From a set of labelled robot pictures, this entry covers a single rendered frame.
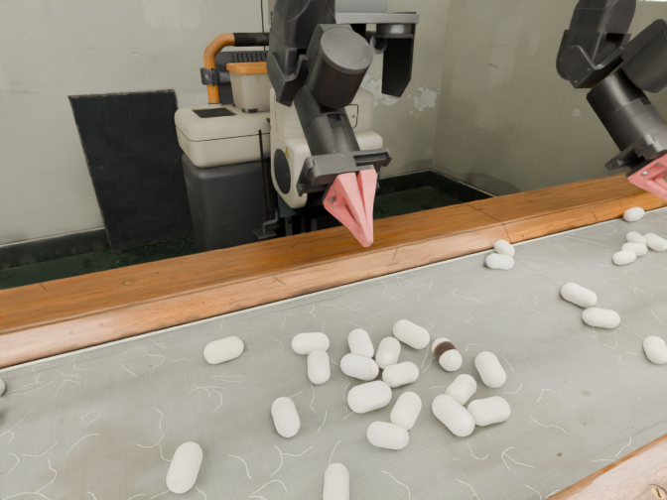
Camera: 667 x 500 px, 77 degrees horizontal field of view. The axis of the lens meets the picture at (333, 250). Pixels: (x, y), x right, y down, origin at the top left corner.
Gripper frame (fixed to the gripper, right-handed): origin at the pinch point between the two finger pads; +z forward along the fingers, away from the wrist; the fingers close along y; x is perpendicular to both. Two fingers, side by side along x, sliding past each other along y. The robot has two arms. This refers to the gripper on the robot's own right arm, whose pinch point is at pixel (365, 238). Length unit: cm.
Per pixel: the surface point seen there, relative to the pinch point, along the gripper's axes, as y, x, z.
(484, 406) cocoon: 0.5, -8.7, 18.8
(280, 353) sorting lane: -12.0, 2.2, 9.3
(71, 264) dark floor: -65, 177, -79
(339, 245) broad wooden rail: 0.7, 9.5, -3.1
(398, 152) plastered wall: 130, 171, -116
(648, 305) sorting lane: 29.2, -4.0, 16.0
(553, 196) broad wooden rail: 41.4, 10.5, -4.6
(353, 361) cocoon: -6.8, -3.0, 12.3
